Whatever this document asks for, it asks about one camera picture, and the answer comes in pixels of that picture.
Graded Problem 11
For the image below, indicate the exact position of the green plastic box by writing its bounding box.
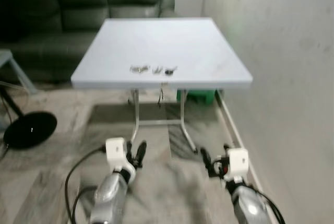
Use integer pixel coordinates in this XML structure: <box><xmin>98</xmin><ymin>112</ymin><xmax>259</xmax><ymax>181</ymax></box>
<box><xmin>176</xmin><ymin>89</ymin><xmax>218</xmax><ymax>105</ymax></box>

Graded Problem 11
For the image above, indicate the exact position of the silver key bunch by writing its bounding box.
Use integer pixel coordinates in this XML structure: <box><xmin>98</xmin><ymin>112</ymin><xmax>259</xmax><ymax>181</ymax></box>
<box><xmin>130</xmin><ymin>65</ymin><xmax>150</xmax><ymax>74</ymax></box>

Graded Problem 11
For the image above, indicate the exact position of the black round stand base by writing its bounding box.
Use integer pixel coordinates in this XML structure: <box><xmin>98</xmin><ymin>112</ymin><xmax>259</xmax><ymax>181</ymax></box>
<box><xmin>0</xmin><ymin>86</ymin><xmax>58</xmax><ymax>150</ymax></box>

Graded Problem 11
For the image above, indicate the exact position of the white folding table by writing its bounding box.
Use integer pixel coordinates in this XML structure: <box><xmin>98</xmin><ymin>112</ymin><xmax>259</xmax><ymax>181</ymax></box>
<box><xmin>70</xmin><ymin>18</ymin><xmax>254</xmax><ymax>155</ymax></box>

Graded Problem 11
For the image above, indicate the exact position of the dark green leather sofa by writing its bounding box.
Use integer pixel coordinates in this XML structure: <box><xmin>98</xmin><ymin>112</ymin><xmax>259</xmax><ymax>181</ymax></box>
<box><xmin>0</xmin><ymin>0</ymin><xmax>176</xmax><ymax>85</ymax></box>

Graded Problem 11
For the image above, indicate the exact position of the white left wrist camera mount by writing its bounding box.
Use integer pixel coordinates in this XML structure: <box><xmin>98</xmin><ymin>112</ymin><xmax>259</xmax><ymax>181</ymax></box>
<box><xmin>105</xmin><ymin>137</ymin><xmax>132</xmax><ymax>173</ymax></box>

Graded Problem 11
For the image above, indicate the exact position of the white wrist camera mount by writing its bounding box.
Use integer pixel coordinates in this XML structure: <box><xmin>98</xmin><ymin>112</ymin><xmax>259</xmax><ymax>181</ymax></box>
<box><xmin>105</xmin><ymin>137</ymin><xmax>132</xmax><ymax>173</ymax></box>
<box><xmin>227</xmin><ymin>148</ymin><xmax>249</xmax><ymax>179</ymax></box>

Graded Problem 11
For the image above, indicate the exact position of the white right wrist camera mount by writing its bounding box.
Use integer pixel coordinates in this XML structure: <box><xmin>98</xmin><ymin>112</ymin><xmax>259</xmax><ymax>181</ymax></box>
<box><xmin>227</xmin><ymin>148</ymin><xmax>249</xmax><ymax>179</ymax></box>

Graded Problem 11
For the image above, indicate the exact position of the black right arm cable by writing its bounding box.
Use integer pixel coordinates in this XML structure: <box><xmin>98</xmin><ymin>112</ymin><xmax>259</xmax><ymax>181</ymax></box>
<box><xmin>249</xmin><ymin>182</ymin><xmax>285</xmax><ymax>224</ymax></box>

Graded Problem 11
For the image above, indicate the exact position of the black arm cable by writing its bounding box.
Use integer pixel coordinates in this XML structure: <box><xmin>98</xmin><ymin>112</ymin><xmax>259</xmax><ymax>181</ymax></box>
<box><xmin>65</xmin><ymin>148</ymin><xmax>108</xmax><ymax>224</ymax></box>
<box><xmin>249</xmin><ymin>182</ymin><xmax>285</xmax><ymax>224</ymax></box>

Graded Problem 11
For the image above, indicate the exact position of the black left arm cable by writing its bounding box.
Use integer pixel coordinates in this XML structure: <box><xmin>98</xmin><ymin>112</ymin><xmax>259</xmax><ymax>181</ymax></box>
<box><xmin>65</xmin><ymin>148</ymin><xmax>108</xmax><ymax>224</ymax></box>

